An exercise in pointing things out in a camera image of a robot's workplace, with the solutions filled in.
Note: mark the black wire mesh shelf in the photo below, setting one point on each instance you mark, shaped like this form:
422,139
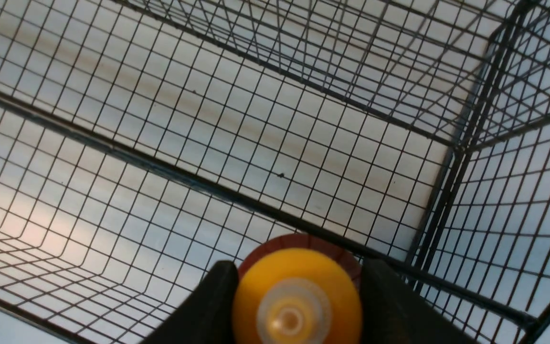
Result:
143,141

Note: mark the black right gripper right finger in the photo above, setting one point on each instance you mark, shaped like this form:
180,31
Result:
395,314

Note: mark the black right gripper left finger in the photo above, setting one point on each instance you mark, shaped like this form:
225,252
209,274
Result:
204,317

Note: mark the red chili sauce bottle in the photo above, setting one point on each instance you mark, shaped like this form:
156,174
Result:
298,289

